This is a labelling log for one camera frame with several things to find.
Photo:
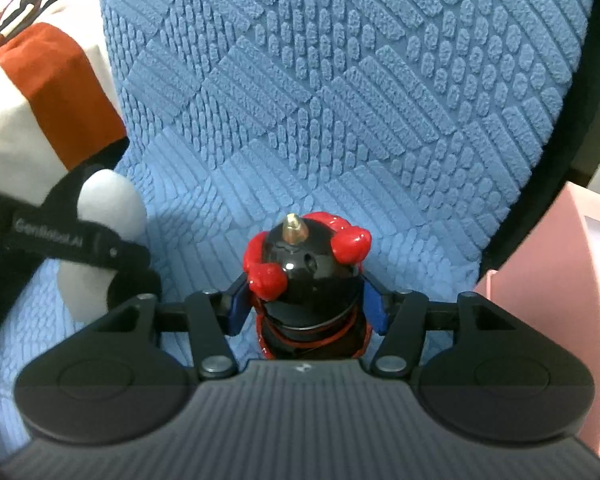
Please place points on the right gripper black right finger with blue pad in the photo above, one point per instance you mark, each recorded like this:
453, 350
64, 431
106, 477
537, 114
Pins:
403, 320

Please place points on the black white panda plush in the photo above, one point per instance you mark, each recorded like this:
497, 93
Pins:
107, 198

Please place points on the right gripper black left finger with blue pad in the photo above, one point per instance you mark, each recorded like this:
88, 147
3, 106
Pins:
208, 318

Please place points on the black red figurine toy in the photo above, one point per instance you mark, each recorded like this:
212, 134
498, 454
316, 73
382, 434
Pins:
305, 279

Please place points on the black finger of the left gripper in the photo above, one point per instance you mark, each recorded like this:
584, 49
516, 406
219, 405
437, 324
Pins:
42, 230

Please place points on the pink cardboard box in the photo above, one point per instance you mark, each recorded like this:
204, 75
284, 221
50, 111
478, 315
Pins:
552, 282

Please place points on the red white striped bedding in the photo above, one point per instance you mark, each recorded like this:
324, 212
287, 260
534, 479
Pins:
58, 106

